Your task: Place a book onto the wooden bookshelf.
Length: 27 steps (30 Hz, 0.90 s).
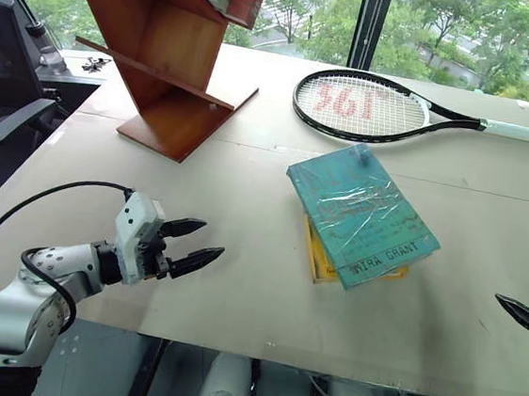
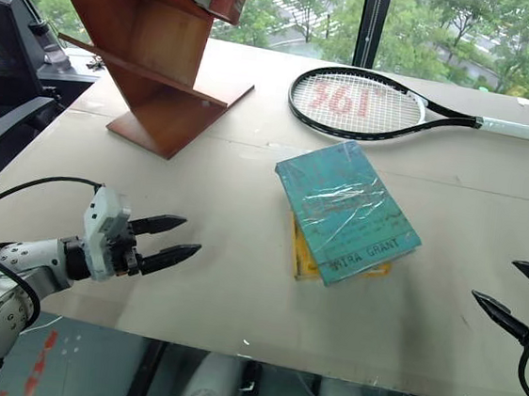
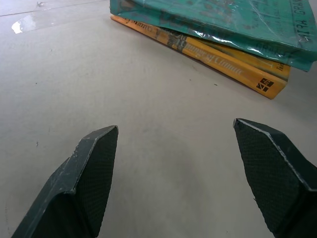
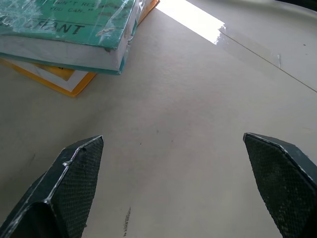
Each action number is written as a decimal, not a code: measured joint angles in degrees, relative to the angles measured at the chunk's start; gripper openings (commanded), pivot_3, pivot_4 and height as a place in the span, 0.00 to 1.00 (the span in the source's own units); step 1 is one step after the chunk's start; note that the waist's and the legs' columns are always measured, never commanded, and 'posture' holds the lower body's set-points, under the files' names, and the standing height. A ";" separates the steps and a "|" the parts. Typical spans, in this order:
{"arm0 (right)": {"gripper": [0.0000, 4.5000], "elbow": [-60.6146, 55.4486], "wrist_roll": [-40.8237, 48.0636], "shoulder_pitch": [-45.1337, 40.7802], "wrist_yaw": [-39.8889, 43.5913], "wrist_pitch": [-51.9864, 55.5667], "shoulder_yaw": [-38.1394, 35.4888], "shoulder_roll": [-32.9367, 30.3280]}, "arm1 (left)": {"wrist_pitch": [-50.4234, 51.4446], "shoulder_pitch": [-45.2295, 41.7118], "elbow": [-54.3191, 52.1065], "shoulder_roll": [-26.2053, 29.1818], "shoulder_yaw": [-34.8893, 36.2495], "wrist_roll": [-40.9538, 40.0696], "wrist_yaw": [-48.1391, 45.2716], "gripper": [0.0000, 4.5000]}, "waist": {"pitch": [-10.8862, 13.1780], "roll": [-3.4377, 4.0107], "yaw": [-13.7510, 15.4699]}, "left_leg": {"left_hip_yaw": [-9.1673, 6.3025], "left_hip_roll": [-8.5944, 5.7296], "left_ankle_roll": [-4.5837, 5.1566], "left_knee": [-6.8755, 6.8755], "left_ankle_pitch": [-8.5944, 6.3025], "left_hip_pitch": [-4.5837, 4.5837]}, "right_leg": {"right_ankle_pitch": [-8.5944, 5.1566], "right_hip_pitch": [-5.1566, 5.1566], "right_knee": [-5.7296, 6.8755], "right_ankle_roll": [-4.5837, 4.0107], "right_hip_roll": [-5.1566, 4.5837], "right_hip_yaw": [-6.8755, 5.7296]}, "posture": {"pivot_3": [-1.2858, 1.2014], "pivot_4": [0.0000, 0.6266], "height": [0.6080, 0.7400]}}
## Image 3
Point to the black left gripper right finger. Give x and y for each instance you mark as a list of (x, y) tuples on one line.
[(277, 173)]

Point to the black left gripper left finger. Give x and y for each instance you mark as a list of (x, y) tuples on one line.
[(74, 188)]

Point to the yellow paperback book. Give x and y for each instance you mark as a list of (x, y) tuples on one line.
[(230, 64)]

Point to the green plastic-wrapped book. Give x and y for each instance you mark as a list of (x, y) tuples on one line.
[(223, 17)]

